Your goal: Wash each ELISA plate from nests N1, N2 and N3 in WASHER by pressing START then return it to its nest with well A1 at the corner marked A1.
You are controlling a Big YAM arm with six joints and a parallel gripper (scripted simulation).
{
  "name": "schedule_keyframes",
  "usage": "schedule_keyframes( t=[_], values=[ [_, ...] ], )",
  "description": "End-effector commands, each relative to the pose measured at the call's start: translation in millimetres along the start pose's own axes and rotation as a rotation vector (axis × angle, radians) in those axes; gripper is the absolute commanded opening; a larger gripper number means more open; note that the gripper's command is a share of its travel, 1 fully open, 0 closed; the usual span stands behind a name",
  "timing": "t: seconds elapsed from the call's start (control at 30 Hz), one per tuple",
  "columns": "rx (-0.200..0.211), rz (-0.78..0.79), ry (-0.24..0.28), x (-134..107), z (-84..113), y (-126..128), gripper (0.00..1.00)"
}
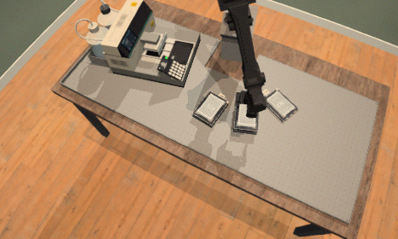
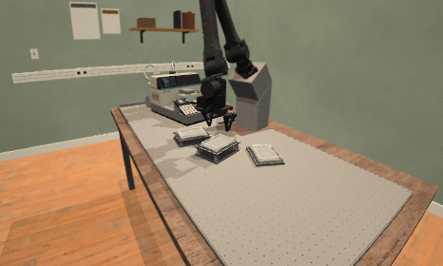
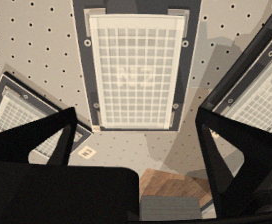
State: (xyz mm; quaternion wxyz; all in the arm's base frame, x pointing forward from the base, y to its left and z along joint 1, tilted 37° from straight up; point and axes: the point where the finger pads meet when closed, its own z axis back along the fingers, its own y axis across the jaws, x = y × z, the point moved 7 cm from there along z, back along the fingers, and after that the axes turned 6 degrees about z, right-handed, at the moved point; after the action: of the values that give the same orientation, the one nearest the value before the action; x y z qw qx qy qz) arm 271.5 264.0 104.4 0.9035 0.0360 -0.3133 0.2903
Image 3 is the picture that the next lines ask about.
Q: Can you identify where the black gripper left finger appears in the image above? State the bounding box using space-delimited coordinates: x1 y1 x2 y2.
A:
0 107 78 165

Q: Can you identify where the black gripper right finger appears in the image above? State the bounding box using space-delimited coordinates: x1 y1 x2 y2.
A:
195 107 272 218

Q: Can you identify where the white well plate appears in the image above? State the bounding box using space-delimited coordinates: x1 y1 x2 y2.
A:
89 14 185 129
0 90 63 159
224 59 272 132

